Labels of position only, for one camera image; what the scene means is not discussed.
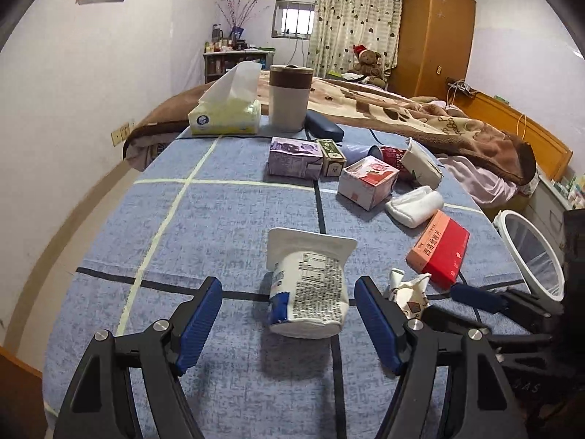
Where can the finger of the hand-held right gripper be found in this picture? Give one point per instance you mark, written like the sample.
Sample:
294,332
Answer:
477,298
516,342

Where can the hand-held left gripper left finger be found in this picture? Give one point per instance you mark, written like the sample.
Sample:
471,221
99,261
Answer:
201,324

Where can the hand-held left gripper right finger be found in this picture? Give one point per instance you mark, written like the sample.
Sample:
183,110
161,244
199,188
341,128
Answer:
377,324

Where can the red medicine box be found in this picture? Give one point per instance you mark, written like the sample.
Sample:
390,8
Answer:
441,251

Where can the white mesh waste basket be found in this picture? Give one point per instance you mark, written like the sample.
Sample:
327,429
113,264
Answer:
532,256

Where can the white yogurt cup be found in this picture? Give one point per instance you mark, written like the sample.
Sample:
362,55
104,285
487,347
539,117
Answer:
308,288

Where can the blue checked tablecloth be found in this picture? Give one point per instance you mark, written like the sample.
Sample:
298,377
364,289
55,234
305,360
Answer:
205,219

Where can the white rolled cloth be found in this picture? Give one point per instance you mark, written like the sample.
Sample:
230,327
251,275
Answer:
415,206

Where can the grey nightstand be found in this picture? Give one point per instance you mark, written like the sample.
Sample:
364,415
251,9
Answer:
546,206

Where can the pink bed sheet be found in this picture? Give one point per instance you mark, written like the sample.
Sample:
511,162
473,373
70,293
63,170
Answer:
484,178

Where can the red and white carton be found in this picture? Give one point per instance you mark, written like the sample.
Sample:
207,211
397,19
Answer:
368,182

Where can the white crushed carton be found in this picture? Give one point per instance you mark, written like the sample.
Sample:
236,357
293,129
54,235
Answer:
422,162

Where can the red drink can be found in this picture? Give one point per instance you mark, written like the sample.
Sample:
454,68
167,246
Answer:
392,155

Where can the small green box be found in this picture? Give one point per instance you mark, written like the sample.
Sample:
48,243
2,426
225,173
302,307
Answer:
332,158

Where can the purple paper cup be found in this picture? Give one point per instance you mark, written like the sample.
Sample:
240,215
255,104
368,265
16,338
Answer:
359,151

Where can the wooden headboard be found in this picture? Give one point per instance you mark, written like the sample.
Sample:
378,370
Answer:
516,121

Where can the purple milk carton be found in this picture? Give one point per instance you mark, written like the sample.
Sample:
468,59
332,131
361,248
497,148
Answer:
295,158

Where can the wooden furniture corner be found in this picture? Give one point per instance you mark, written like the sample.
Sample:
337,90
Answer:
20,398

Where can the brown printed blanket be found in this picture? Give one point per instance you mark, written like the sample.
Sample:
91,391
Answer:
411,114

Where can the dark blue glasses case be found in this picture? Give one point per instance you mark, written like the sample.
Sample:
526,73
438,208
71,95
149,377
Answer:
323,125

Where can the yellow tissue box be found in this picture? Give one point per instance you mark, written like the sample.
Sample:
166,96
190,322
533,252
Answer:
226,112

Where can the white cup with brown band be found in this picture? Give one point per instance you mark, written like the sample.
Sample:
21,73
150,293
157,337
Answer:
289,98

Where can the teddy bear with red hat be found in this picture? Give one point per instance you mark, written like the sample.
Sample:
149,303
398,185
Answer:
366,61

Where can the cluttered shelf desk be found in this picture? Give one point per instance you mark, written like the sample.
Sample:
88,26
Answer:
228,61

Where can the wooden wardrobe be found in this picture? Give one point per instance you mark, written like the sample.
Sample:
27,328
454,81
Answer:
432,36

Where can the vase of dry branches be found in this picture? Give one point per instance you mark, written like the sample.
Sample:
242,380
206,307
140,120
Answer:
240,18

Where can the patterned curtain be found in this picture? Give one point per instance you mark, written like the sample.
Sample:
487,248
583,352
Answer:
354,13

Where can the window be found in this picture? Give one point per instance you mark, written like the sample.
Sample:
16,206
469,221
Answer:
295,19

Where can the wall power outlet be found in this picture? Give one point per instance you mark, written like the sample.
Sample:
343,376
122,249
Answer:
122,133

